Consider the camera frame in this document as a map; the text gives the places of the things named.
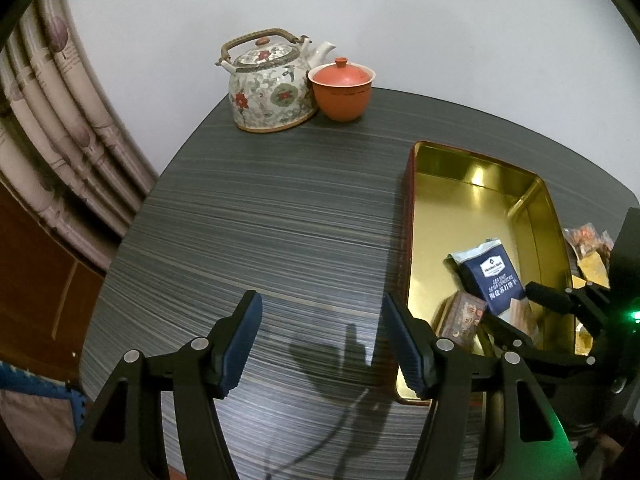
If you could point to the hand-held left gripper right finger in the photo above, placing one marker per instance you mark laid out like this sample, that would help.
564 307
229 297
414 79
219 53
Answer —
407 350

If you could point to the floral ceramic teapot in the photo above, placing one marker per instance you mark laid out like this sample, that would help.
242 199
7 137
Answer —
267 90

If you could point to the brown snack packet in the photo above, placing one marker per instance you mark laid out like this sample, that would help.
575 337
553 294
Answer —
462 320

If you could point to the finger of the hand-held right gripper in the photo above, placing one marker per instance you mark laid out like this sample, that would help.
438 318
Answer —
550 360
555 299

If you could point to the brown wooden cabinet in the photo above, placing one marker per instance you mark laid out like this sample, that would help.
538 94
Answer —
40 300

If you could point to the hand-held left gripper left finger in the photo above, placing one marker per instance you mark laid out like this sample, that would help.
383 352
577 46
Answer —
240 340

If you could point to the navy cracker packet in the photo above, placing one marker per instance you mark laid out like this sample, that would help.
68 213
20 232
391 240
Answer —
492 275

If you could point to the clear peanut packet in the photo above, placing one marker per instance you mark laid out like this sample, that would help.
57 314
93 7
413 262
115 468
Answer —
590 240

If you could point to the red and gold tin box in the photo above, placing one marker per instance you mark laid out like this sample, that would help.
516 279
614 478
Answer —
450 195

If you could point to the orange lidded tea cup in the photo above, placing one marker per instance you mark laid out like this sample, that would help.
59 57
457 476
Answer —
341 92

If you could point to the blue foam mat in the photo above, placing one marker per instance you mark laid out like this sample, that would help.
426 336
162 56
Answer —
35 410

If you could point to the beige patterned curtain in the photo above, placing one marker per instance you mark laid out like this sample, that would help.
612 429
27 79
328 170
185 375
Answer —
60 125

